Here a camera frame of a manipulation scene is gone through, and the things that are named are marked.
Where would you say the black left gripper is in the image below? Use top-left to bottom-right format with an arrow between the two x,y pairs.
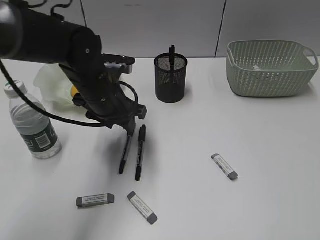
72,93 -> 147,136

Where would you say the waste paper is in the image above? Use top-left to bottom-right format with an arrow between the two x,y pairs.
252,65 -> 261,71

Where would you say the clear plastic water bottle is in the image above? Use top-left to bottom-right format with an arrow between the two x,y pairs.
3,83 -> 62,159

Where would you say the yellow mango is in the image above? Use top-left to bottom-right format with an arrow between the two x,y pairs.
70,85 -> 79,98

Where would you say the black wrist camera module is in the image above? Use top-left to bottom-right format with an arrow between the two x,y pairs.
102,53 -> 136,75

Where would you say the grey eraser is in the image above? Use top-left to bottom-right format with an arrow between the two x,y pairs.
211,153 -> 239,181
127,191 -> 158,225
75,193 -> 115,208

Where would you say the pale green plastic basket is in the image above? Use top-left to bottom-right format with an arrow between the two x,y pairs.
226,40 -> 320,98

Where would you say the frosted green wavy plate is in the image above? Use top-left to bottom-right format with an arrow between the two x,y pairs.
33,64 -> 87,114

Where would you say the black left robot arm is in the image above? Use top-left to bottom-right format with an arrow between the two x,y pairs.
0,0 -> 147,135

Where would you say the black marker pen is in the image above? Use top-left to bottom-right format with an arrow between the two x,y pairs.
135,124 -> 147,181
118,135 -> 133,175
169,45 -> 175,72

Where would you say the black mesh pen holder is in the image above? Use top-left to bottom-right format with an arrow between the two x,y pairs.
154,52 -> 188,103

